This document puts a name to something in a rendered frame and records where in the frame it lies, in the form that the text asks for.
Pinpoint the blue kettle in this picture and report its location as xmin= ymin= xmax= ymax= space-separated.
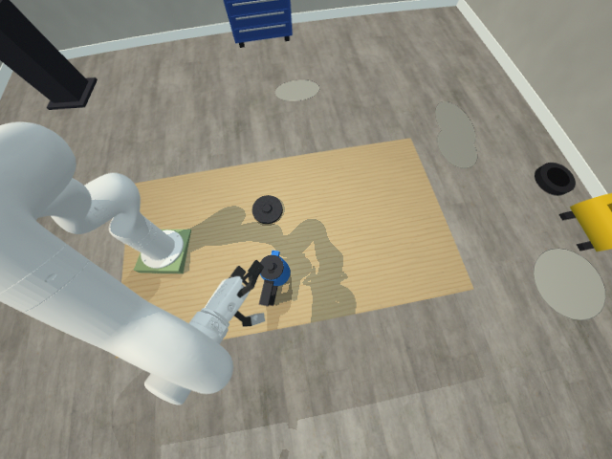
xmin=258 ymin=251 xmax=291 ymax=306

